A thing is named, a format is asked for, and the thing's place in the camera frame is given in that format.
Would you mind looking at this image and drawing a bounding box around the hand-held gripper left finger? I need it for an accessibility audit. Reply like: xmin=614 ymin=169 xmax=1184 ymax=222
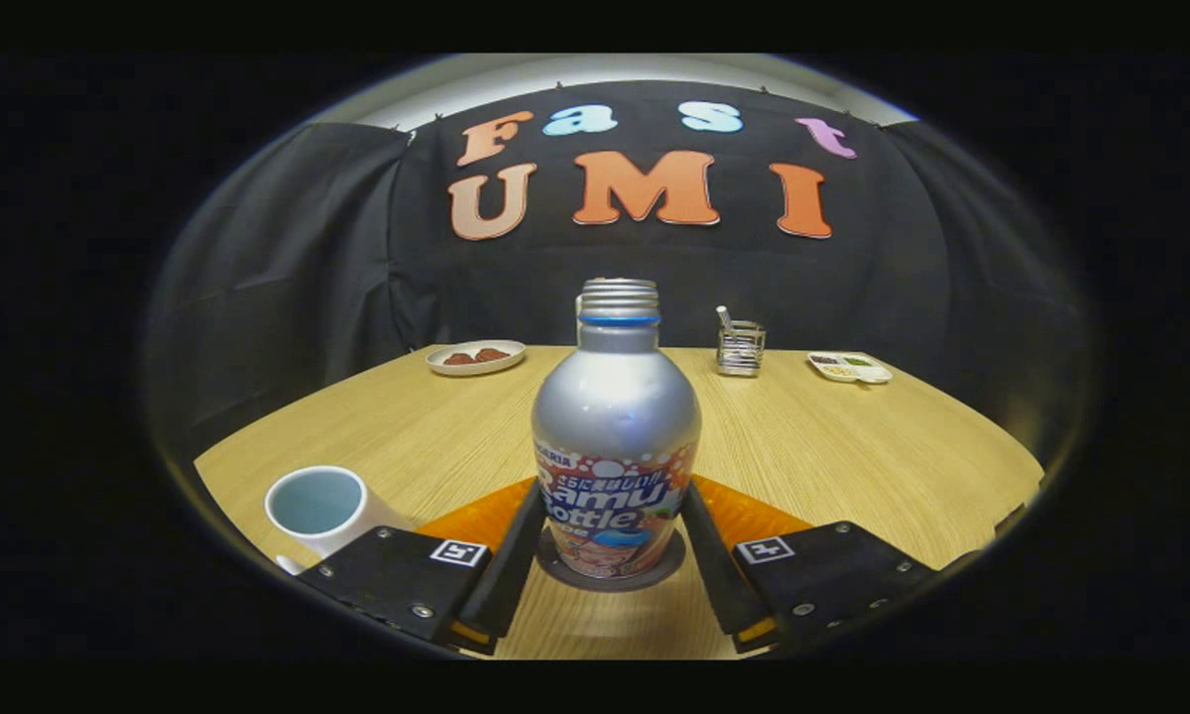
xmin=297 ymin=478 xmax=546 ymax=657

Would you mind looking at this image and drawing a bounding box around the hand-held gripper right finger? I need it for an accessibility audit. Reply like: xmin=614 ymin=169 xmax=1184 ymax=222
xmin=679 ymin=476 xmax=943 ymax=655

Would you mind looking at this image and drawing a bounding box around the dark brown round coaster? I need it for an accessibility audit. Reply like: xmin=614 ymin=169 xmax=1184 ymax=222
xmin=535 ymin=526 xmax=687 ymax=593

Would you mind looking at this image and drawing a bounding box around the white cup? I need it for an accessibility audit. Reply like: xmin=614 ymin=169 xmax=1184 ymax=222
xmin=264 ymin=465 xmax=413 ymax=576

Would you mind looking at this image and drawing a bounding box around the silver juice bottle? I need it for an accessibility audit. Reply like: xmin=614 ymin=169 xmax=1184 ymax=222
xmin=532 ymin=279 xmax=703 ymax=580

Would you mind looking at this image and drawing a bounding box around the wooden table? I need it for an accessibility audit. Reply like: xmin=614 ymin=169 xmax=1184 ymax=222
xmin=194 ymin=345 xmax=1045 ymax=660

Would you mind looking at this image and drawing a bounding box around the round white plate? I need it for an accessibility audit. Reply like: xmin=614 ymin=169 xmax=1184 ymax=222
xmin=425 ymin=339 xmax=528 ymax=377

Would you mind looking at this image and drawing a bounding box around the white divided snack tray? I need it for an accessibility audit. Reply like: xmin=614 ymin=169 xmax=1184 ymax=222
xmin=807 ymin=351 xmax=893 ymax=385

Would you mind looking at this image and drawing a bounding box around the black backdrop cloth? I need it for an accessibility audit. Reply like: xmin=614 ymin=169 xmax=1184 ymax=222
xmin=149 ymin=79 xmax=1092 ymax=467

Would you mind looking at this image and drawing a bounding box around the wire utensil holder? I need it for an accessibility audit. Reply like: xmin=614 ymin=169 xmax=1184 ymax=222
xmin=716 ymin=319 xmax=767 ymax=378

